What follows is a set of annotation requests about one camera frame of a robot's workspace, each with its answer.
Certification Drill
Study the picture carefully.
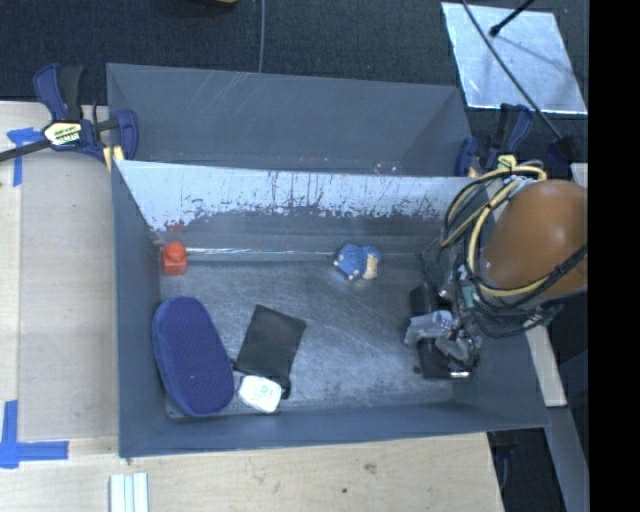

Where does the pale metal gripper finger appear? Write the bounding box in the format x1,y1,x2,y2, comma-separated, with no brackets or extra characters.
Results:
403,309,455,348
433,335,476,366

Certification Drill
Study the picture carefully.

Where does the blue toy animal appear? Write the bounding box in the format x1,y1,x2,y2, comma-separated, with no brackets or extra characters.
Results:
332,242,383,282

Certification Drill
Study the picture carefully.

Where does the grey metal bin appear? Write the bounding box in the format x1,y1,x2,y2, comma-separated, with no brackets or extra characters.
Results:
105,62,552,459

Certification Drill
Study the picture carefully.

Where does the black cloth pouch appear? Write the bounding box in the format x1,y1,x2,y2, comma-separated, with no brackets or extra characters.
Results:
231,303,308,401

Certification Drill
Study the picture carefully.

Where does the small white container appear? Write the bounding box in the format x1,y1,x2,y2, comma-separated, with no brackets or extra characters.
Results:
236,374,283,415

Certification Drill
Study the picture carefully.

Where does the blue oval case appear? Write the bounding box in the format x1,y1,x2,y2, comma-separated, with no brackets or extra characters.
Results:
150,295,236,419

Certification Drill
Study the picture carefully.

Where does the small red toy block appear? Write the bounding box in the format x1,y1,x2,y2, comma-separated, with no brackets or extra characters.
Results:
160,241,189,278

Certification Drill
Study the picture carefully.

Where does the pale wood board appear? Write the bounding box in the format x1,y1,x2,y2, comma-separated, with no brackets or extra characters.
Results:
16,148,121,443

